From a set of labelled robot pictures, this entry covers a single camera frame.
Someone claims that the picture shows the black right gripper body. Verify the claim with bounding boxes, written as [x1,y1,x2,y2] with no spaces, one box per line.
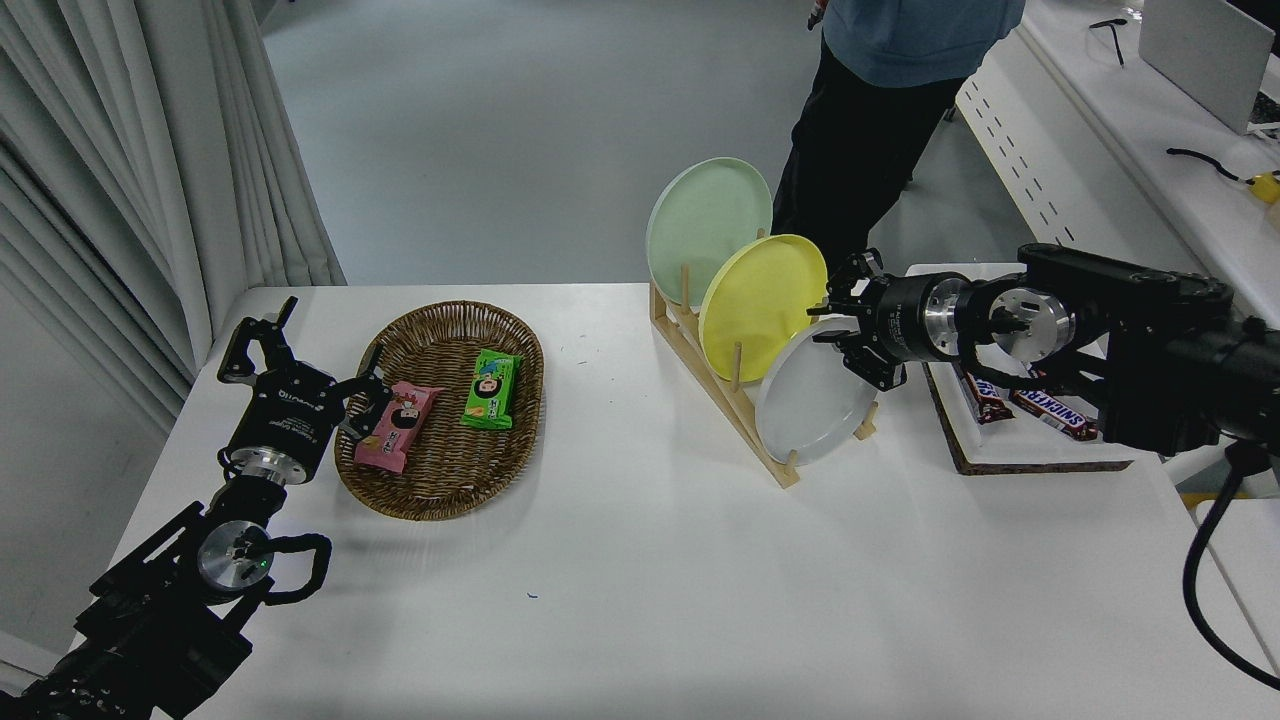
[861,275,932,367]

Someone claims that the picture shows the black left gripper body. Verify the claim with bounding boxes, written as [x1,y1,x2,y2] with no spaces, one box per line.
[226,364,347,468]

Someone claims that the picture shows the grey plate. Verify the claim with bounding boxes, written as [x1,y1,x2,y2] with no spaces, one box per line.
[755,317,888,467]

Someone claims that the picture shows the yellow plate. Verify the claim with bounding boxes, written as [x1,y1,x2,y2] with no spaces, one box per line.
[698,234,830,383]

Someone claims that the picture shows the wooden plate rack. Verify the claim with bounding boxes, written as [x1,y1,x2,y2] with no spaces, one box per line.
[649,262,881,490]

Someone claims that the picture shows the pale green plate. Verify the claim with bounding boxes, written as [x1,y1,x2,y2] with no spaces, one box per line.
[645,157,775,308]

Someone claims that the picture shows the pink snack bar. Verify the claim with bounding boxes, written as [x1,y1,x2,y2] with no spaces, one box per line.
[353,381,445,475]

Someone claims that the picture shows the brown oval wicker basket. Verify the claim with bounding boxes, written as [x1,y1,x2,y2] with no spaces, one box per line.
[333,300,546,522]

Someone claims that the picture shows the green snack bar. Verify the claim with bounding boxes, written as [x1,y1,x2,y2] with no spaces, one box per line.
[460,349,524,431]

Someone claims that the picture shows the person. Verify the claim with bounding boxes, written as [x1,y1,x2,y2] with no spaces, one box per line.
[772,0,1027,281]

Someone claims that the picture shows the white rectangular tray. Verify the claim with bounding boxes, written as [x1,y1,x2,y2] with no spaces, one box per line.
[903,263,1151,471]

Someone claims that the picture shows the white pleated curtain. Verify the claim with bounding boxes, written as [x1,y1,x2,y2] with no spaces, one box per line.
[0,0,348,441]

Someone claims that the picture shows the black glasses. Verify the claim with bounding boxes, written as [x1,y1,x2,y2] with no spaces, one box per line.
[1088,18,1131,69]

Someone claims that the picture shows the silver laptop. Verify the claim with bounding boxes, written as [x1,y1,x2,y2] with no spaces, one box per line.
[1140,0,1280,137]

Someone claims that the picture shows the black cable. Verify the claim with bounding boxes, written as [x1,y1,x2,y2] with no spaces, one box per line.
[1167,148,1246,185]

